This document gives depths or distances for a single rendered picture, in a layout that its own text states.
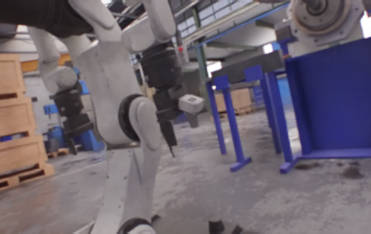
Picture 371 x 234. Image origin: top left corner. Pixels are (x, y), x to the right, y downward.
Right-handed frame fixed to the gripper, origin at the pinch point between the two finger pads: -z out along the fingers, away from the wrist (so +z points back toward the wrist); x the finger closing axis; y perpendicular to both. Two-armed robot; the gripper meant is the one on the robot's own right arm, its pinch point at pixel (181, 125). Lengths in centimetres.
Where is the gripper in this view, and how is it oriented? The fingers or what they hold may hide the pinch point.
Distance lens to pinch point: 55.6
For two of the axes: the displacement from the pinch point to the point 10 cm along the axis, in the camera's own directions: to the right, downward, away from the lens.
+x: 5.1, -3.3, 7.9
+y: -7.9, 1.6, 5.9
